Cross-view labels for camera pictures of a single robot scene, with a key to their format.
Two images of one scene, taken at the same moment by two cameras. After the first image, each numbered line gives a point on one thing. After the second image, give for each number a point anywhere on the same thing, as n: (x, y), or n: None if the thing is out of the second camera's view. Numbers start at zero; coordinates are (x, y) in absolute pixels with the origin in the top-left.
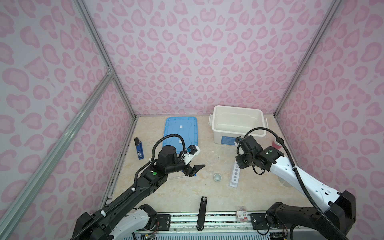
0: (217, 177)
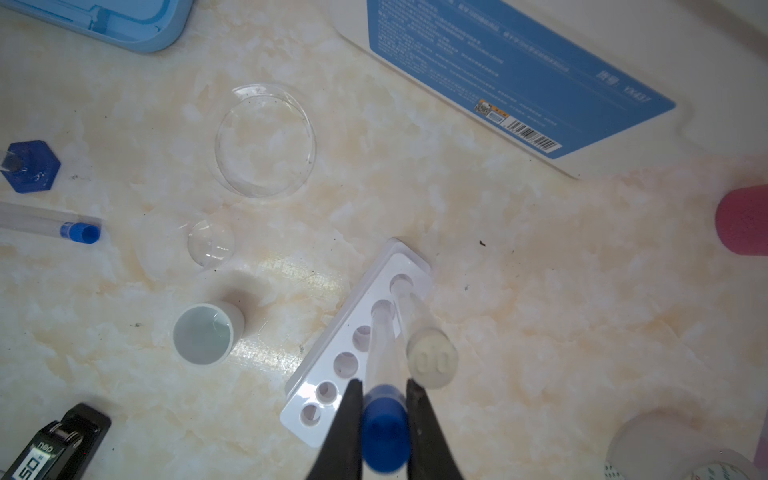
0: (204, 333)
